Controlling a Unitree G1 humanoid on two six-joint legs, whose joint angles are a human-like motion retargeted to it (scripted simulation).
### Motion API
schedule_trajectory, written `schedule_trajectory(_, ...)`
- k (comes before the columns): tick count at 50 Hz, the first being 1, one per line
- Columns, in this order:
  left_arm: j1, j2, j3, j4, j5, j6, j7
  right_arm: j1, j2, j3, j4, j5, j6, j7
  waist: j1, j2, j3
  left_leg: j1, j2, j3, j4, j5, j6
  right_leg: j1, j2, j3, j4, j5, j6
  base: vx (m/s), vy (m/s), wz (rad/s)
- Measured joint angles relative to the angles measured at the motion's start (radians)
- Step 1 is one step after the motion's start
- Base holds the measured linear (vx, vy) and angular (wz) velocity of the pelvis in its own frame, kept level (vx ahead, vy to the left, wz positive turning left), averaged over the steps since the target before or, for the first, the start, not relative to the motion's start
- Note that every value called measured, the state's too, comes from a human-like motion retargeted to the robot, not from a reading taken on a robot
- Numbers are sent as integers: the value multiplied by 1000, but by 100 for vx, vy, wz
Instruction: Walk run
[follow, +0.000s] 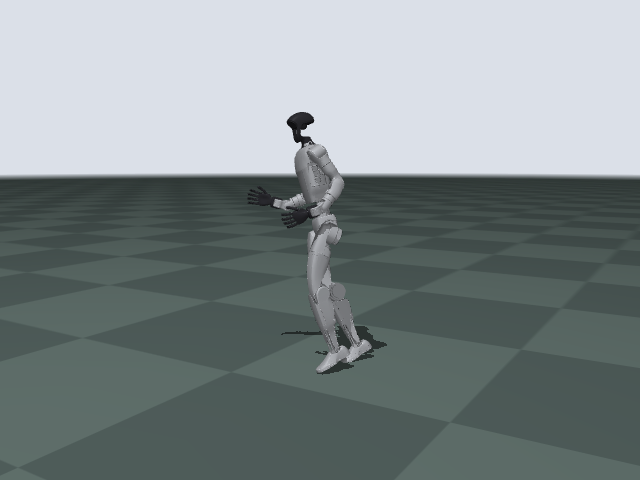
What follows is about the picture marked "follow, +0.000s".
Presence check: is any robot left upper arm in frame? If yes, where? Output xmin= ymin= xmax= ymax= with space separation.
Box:
xmin=306 ymin=144 xmax=344 ymax=189

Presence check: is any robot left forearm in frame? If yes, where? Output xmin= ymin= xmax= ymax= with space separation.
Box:
xmin=310 ymin=178 xmax=344 ymax=217

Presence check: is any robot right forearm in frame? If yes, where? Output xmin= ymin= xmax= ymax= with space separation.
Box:
xmin=273 ymin=193 xmax=306 ymax=211

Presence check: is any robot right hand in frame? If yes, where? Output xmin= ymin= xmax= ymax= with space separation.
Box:
xmin=247 ymin=186 xmax=283 ymax=209

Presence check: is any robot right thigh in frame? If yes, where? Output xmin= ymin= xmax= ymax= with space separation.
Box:
xmin=307 ymin=230 xmax=346 ymax=301

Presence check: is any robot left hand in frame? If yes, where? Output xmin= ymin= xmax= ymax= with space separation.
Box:
xmin=281 ymin=205 xmax=319 ymax=228

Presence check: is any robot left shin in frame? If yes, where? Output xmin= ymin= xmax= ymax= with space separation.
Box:
xmin=308 ymin=286 xmax=339 ymax=354

